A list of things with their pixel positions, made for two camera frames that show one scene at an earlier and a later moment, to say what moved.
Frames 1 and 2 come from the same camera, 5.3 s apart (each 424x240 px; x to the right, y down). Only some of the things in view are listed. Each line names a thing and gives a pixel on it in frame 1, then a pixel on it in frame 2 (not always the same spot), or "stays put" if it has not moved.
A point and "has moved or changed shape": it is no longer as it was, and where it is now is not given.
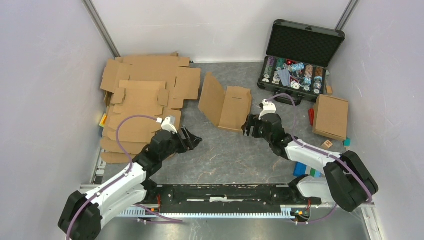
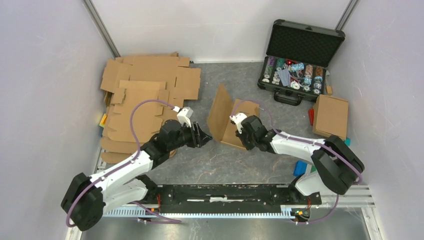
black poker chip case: (297, 56) stays put
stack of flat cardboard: (153, 85) stays put
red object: (311, 114) stays put
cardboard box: (228, 109) has moved or changed shape
